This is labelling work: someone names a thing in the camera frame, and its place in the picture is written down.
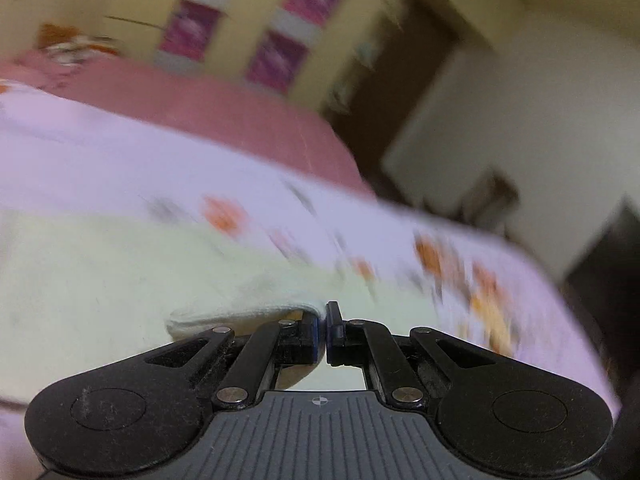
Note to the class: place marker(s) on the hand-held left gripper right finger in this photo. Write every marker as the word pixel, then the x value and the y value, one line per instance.
pixel 331 342

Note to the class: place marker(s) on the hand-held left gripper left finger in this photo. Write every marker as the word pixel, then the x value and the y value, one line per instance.
pixel 312 341

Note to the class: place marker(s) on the pale green small cloth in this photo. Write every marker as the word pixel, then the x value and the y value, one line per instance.
pixel 100 280

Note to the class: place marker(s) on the lilac floral bedsheet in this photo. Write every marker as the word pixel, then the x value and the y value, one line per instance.
pixel 165 170

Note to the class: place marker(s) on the pink bedspread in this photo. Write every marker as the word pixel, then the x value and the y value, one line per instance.
pixel 210 110

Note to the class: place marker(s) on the dark wooden door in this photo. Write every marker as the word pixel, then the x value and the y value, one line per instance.
pixel 395 75

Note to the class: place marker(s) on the dark furniture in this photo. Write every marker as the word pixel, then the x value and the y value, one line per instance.
pixel 607 255

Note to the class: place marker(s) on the cream wardrobe with pink panels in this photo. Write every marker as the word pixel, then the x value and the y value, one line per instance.
pixel 250 15

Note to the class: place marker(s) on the orange floral pillow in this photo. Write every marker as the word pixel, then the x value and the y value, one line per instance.
pixel 70 42

